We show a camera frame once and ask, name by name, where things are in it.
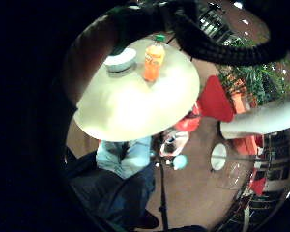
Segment black tripod stand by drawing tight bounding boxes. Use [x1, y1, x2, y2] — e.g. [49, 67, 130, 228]
[153, 133, 170, 232]

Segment black shelf rack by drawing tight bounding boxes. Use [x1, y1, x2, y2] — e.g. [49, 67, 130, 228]
[247, 131, 290, 211]

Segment orange soda bottle green cap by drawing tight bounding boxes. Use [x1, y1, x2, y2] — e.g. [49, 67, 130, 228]
[142, 34, 167, 83]

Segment small round white table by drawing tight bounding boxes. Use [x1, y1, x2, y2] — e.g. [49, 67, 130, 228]
[210, 143, 228, 172]

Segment orange planter box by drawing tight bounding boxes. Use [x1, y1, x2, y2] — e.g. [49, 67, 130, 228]
[230, 90, 254, 114]

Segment white bag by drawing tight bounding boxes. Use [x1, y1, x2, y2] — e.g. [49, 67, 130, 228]
[159, 130, 190, 158]

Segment red bag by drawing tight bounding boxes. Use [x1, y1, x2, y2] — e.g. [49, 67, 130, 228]
[174, 115, 201, 133]

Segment green plants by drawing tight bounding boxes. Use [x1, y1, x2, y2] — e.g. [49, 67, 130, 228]
[217, 38, 290, 104]

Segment white bowl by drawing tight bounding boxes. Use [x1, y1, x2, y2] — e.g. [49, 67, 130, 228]
[103, 47, 138, 73]

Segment the person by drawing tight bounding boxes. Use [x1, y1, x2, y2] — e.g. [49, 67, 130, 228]
[65, 135, 161, 232]

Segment teal round object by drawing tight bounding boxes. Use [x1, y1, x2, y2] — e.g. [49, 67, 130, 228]
[172, 154, 189, 171]

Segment red chair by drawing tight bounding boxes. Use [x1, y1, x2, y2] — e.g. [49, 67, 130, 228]
[196, 74, 236, 124]

